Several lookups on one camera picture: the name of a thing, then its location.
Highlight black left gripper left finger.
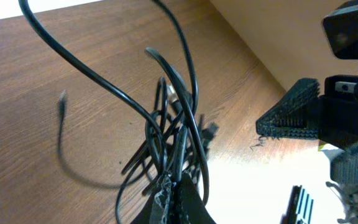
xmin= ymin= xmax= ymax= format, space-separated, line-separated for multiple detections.
xmin=131 ymin=175 xmax=172 ymax=224

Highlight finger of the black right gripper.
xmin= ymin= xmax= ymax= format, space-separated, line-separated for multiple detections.
xmin=255 ymin=78 xmax=319 ymax=139

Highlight black cable bundle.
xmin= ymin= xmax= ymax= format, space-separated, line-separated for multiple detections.
xmin=18 ymin=0 xmax=219 ymax=224

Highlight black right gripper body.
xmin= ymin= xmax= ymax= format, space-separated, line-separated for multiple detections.
xmin=320 ymin=1 xmax=358 ymax=223

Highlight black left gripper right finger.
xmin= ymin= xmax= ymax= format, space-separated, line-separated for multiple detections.
xmin=174 ymin=180 xmax=216 ymax=224

